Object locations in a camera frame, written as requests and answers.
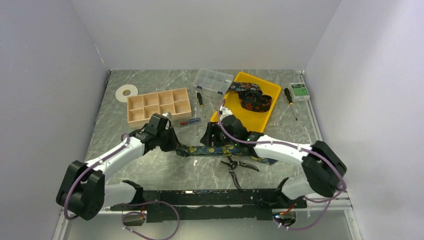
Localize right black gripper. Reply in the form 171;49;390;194
200;121;239;148

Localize blue yellow floral tie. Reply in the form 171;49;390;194
175;145;277;165

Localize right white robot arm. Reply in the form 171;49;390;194
200;115;347;208

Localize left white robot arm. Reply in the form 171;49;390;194
56;112;173;220

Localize red blue screwdriver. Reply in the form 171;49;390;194
172;117;201;127

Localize black pliers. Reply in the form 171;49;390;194
220;156;261;191

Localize wooden compartment box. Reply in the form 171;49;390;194
127;88;192;128

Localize black yellow screwdriver left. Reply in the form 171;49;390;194
196;92;206;118

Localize black yellow screwdriver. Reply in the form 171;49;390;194
284;87;298;121
196;92;206;118

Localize yellow plastic tray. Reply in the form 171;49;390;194
217;72;282;133

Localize dark orange floral tie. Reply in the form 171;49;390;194
226;81;273;113

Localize clear plastic organizer box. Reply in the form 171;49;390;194
193;68;235;95

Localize black yellow screwdriver right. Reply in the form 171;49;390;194
284;87;298;121

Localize white green electronic box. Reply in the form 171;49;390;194
288;82;310;103

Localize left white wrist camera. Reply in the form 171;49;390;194
161;111;173;121

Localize white tape ring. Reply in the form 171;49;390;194
115;84;139;103

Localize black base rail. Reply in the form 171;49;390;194
131;188;307;221

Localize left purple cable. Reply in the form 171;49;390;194
62;133;181;240

